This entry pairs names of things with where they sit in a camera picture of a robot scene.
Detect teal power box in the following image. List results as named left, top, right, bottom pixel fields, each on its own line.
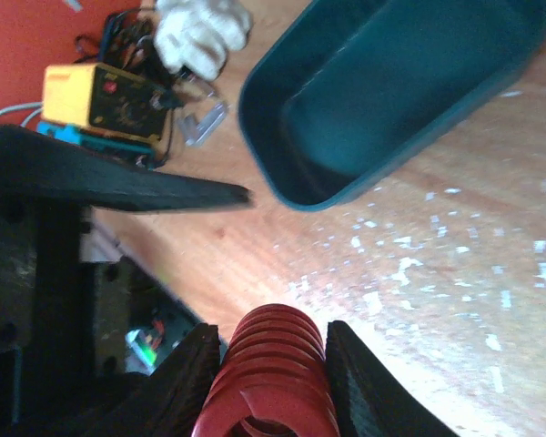
left=36, top=121, right=156, bottom=168

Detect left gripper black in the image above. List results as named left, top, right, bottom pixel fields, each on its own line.
left=0, top=196, right=144, bottom=436

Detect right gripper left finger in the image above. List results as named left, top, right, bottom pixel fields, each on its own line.
left=95, top=323, right=220, bottom=436

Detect teal plastic tray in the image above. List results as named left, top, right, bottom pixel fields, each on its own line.
left=238, top=0, right=546, bottom=212

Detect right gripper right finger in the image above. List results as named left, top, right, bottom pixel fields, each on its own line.
left=326, top=320, right=457, bottom=437

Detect orange power box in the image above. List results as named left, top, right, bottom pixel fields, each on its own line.
left=42, top=63, right=172, bottom=146

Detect white work glove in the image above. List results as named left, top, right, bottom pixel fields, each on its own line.
left=154, top=0, right=253, bottom=81

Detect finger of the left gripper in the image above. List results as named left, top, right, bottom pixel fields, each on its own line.
left=0, top=125, right=252, bottom=213

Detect metal bracket piece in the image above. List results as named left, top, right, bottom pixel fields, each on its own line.
left=177, top=102, right=228, bottom=147

